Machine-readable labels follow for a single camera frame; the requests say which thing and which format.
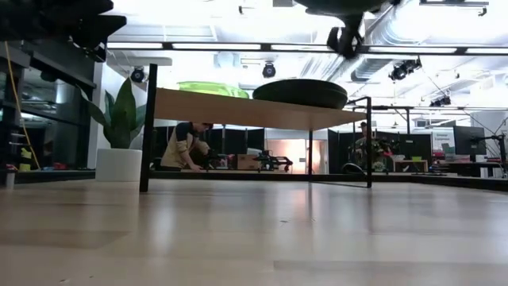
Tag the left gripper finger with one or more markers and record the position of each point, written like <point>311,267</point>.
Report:
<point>99,33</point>

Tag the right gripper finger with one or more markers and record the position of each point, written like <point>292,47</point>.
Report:
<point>333,39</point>
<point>353,39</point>

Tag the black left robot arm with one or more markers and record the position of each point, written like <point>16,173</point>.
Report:
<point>59,65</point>

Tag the wooden shelf black legs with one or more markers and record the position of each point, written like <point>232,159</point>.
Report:
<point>238,111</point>

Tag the black ceiling spotlight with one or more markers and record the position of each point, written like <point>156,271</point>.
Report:
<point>402,70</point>
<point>440,101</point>
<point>137,74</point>
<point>269,70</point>

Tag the overhead light bar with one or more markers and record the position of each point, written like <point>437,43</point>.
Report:
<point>266,47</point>

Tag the green snake plant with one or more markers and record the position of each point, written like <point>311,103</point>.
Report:
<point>123,115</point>

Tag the person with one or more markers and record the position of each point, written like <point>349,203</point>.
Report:
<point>367,149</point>
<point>180,147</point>

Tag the white plant pot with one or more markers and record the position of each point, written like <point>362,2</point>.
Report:
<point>118,165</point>

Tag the black low robot cart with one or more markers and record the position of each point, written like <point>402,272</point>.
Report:
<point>274,162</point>

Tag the small wooden bench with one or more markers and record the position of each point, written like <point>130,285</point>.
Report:
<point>410,165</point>

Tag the yellow object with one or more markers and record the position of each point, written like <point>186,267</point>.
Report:
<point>25,159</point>

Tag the brown cardboard box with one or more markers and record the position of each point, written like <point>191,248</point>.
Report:
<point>248,162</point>

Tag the black computer monitor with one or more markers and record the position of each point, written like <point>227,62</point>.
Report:
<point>469,140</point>

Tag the white cup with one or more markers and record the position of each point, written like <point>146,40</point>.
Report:
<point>10,178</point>

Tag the white wall poster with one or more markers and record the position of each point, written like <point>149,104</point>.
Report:
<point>442,141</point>

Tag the black aluminium rig frame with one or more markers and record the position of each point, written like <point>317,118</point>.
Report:
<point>238,175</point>

